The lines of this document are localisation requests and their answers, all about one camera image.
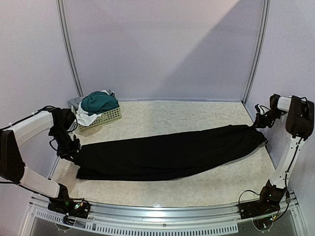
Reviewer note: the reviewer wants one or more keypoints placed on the right aluminium corner post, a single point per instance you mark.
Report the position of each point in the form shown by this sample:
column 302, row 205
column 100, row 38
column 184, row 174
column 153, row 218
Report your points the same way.
column 258, row 50

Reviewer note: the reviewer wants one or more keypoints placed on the teal green garment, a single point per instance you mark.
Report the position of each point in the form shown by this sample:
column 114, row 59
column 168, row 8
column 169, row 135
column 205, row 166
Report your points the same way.
column 99, row 102

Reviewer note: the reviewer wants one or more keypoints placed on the white garment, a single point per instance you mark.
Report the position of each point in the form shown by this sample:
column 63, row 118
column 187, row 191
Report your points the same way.
column 90, row 107

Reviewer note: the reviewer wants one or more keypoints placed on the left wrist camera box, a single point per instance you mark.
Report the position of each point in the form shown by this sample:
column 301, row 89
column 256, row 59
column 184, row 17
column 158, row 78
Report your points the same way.
column 69, row 118

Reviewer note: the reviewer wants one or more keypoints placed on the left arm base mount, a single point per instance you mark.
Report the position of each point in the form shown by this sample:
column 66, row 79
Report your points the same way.
column 71, row 208

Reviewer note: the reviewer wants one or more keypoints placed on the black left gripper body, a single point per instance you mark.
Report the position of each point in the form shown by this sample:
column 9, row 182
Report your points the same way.
column 66, row 148

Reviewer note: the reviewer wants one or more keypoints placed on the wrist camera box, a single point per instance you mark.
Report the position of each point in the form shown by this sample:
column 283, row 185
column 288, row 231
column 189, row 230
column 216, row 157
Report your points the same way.
column 259, row 109
column 69, row 118

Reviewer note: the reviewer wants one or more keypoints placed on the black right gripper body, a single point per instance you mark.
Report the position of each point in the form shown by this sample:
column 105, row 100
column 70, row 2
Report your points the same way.
column 260, row 122

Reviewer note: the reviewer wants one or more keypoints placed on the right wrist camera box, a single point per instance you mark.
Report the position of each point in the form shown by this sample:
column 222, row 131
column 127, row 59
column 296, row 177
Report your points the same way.
column 259, row 109

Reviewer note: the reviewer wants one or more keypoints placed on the cream perforated plastic basket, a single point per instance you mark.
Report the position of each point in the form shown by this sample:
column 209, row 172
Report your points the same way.
column 103, row 118

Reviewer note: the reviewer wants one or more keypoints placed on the black trousers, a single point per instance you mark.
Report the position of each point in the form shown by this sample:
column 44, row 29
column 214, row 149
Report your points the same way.
column 166, row 157

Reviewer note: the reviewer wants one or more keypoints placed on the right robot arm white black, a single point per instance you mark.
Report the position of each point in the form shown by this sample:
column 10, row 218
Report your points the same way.
column 299, row 125

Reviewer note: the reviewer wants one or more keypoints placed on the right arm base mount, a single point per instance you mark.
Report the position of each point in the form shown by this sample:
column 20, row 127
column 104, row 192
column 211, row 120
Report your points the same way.
column 271, row 206

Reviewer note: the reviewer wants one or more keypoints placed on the aluminium corner post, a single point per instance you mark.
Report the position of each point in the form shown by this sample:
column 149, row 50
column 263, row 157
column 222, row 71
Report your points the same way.
column 258, row 50
column 68, row 47

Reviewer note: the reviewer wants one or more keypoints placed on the aluminium front rail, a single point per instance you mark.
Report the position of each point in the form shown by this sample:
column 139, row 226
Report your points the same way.
column 115, row 220

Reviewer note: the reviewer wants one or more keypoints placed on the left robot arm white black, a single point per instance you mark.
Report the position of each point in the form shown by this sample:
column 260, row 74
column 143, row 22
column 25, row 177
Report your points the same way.
column 29, row 147

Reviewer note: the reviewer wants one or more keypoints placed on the left aluminium corner post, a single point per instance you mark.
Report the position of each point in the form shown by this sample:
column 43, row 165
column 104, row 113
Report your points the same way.
column 68, row 47

